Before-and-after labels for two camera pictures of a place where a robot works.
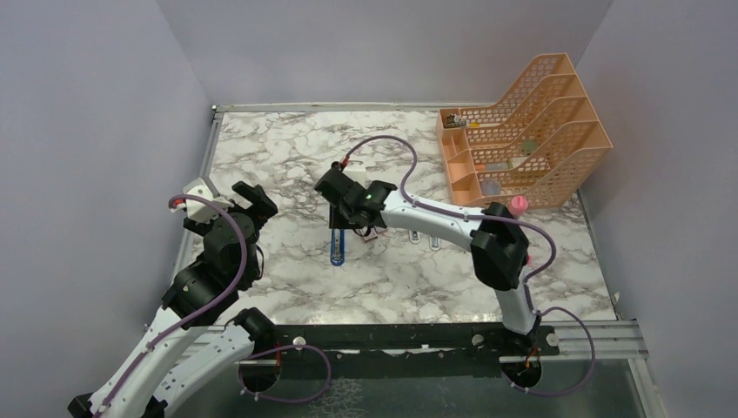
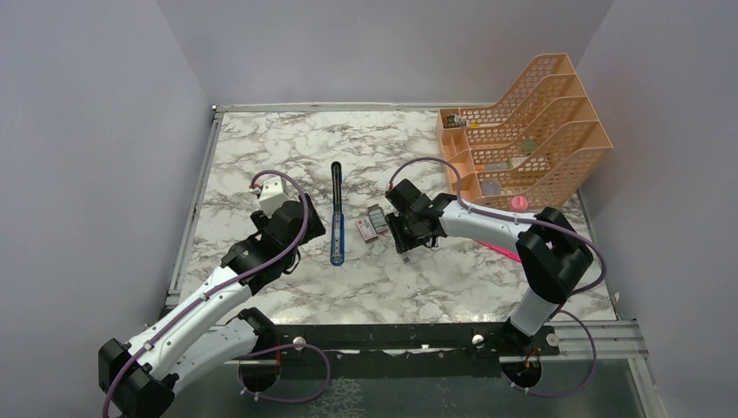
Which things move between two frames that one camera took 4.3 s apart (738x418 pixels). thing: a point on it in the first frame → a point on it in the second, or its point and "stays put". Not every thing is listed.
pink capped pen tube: x=519 y=205 stays put
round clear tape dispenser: x=491 y=186 stays put
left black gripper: x=263 y=207 → x=316 y=228
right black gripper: x=335 y=221 → x=403 y=242
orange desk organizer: x=534 y=143 stays put
